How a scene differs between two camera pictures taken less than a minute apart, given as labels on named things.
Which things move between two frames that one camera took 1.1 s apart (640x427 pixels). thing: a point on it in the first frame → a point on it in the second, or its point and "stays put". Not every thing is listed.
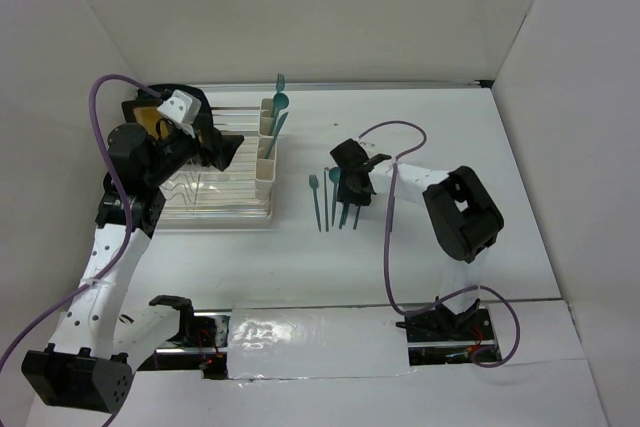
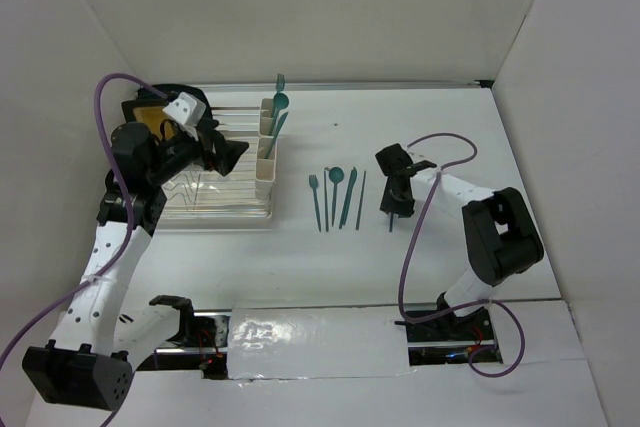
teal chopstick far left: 326,169 stays put
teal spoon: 335,175 stays put
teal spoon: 280,102 stays put
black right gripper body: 348,193 → 400,205
